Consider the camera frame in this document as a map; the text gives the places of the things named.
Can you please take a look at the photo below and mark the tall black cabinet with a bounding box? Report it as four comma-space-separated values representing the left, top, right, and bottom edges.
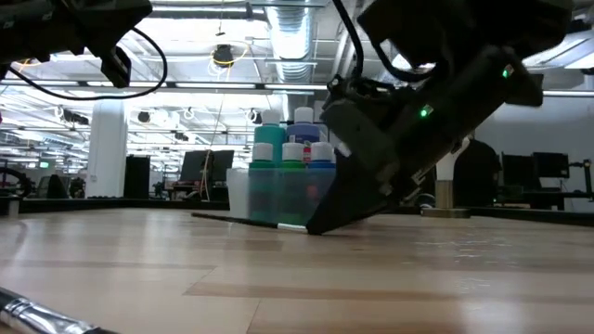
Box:
123, 155, 151, 199

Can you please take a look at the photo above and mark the large cyan paint bottle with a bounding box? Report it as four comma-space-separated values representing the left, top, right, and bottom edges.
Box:
253, 109, 288, 164

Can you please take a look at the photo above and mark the thin black brush silver ferrule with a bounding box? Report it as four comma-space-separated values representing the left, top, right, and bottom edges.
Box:
191, 212, 310, 234

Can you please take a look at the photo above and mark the black desk monitor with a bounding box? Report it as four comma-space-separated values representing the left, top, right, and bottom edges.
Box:
500, 152, 534, 191
532, 151, 571, 180

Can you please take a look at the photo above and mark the black reel yellow cord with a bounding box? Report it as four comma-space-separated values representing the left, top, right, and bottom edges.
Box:
211, 43, 237, 67

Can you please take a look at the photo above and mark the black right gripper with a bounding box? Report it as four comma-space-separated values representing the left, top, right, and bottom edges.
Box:
304, 45, 545, 236

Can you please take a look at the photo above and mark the silver spiral air duct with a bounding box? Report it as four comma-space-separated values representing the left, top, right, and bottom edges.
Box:
265, 0, 317, 110

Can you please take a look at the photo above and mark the black paintbrush long silver ferrule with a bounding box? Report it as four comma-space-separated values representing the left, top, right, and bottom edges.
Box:
0, 286, 120, 334

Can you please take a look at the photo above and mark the black monitor back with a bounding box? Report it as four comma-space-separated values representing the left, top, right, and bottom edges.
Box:
179, 149, 211, 183
211, 149, 236, 183

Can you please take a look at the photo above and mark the black aluminium rig frame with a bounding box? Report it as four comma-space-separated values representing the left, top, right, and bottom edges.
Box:
0, 197, 594, 228

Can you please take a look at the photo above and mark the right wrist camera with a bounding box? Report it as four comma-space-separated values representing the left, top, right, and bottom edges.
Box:
319, 76, 401, 183

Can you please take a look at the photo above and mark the small teal paint bottle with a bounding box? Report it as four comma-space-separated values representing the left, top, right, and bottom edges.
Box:
248, 142, 280, 224

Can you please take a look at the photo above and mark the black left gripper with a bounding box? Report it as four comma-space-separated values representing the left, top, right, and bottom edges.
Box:
45, 0, 153, 89

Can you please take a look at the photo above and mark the clear plastic bin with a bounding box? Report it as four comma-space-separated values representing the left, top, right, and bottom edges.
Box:
226, 166, 340, 225

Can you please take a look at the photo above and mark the person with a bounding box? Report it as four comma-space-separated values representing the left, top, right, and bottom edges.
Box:
452, 134, 503, 209

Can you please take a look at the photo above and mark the small green paint bottle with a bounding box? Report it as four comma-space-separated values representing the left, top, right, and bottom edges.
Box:
278, 141, 309, 227

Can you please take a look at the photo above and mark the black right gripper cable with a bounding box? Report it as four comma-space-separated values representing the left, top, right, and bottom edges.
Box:
329, 0, 440, 84

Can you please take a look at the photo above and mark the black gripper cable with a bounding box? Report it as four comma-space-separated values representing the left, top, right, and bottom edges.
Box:
7, 26, 169, 102
329, 0, 440, 84

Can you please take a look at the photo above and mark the clear glass with white lid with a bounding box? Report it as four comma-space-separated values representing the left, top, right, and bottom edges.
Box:
420, 137, 471, 219

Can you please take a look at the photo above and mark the vertical metal pole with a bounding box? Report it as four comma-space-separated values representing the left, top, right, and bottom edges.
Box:
0, 78, 594, 98

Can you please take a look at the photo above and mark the large blue paint bottle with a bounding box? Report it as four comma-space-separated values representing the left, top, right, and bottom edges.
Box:
286, 106, 322, 146

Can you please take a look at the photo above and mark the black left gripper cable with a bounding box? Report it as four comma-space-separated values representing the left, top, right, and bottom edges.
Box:
7, 26, 169, 102

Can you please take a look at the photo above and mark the white square pillar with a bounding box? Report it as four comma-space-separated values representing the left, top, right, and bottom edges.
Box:
85, 99, 129, 199

